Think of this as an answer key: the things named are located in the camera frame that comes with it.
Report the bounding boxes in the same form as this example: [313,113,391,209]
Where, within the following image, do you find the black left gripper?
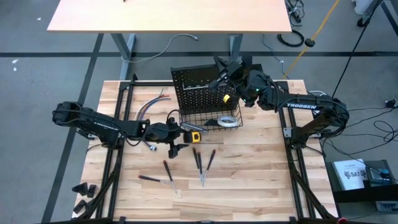
[144,117,190,159]

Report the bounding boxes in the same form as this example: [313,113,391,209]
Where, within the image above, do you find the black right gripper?
[208,55,268,108]

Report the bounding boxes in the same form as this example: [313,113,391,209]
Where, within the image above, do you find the grey utility knife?
[181,122,206,132]

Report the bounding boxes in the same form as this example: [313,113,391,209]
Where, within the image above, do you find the yellow black tape measure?
[182,130,203,144]

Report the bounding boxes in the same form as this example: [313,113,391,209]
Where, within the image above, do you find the white masking tape roll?
[216,115,239,128]

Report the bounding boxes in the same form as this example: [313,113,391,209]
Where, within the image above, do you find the metal tool hook rack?
[182,83,215,91]

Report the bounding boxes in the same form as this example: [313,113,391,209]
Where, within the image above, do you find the grey desk leg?
[110,33,137,81]
[229,33,244,63]

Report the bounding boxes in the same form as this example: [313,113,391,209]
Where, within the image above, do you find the black metal pegboard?
[170,63,243,116]

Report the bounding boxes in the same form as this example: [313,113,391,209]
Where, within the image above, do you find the light wood desk top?
[46,0,293,34]

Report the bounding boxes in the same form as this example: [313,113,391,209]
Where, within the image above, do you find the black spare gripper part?
[73,199,88,215]
[72,182,90,197]
[86,184,98,199]

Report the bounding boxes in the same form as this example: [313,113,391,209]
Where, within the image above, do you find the white printed booklet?
[331,158,368,191]

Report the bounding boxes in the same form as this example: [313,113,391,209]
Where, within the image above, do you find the black box with blue device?
[365,164,392,182]

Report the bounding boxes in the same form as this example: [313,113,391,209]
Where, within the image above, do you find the black cart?
[325,159,398,205]

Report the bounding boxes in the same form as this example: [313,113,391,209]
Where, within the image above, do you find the black wire basket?
[178,104,244,133]

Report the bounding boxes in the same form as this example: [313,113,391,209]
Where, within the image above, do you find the blue insulated wire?
[139,98,172,122]

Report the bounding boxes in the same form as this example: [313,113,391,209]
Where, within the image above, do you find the red insulated wire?
[138,95,170,121]

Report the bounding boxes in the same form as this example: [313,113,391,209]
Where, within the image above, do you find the yellow insulated wire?
[136,99,156,121]

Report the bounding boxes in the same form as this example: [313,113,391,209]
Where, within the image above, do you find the grey floor cable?
[121,33,199,64]

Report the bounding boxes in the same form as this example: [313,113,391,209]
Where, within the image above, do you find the black aluminium table frame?
[73,73,343,224]

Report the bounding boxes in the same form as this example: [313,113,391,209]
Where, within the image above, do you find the black coiled floor cable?
[277,29,305,48]

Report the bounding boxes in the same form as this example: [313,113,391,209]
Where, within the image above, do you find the floor cable cluster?
[285,0,304,25]

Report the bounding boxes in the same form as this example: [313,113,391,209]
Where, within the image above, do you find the yellow cord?
[283,0,342,79]

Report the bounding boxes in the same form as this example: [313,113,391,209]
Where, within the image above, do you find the thick black slanted cable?
[329,0,386,99]

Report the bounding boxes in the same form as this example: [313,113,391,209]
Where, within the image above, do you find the black floor cables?
[323,105,398,156]

